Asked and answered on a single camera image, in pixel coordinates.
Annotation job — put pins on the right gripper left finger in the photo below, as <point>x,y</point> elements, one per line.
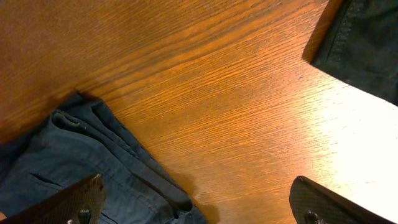
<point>80,203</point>

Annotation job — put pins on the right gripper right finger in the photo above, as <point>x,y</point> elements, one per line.
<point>312,203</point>

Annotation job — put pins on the navy blue shorts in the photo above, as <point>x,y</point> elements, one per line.
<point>82,137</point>

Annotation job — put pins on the black shirt white stripe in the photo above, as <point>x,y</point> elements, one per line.
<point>360,47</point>

